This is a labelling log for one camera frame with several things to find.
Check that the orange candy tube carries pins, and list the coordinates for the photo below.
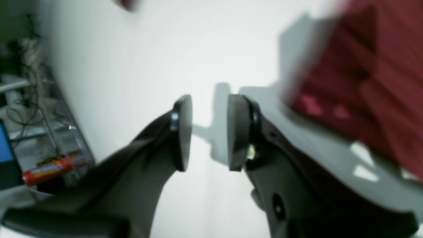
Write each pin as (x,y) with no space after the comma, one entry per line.
(54,167)

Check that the black curved left gripper left finger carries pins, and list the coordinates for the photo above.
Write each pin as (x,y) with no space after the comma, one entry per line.
(118,198)

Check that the metal rack frame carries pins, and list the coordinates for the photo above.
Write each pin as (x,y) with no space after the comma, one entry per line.
(38,117)

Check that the dark red long-sleeve shirt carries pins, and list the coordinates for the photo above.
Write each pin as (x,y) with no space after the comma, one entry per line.
(356,71)

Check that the blue screen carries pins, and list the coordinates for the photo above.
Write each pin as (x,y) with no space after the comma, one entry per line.
(10,170)

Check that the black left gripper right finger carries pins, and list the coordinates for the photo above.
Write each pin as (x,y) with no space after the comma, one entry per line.
(301,198)

